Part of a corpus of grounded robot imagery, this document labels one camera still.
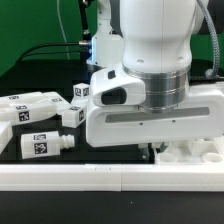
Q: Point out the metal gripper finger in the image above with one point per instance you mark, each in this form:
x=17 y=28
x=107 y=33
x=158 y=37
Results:
x=147 y=152
x=164 y=146

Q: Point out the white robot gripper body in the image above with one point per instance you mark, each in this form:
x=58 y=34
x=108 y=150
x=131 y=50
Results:
x=128 y=108

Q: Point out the white chair seat part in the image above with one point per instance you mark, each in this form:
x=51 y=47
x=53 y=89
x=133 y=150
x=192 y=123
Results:
x=191 y=152

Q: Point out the white long chair back part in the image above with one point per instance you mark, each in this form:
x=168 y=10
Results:
x=57 y=100

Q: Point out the rear white tagged cube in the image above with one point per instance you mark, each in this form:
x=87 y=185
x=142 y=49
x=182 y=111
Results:
x=81 y=90

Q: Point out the white tagged bar part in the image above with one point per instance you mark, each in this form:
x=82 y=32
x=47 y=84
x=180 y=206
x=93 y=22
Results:
x=18 y=114

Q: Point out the white left fence block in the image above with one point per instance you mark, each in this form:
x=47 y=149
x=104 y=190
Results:
x=5 y=134

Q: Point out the white front fence rail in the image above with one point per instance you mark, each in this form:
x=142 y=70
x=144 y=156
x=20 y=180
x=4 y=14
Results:
x=112 y=178

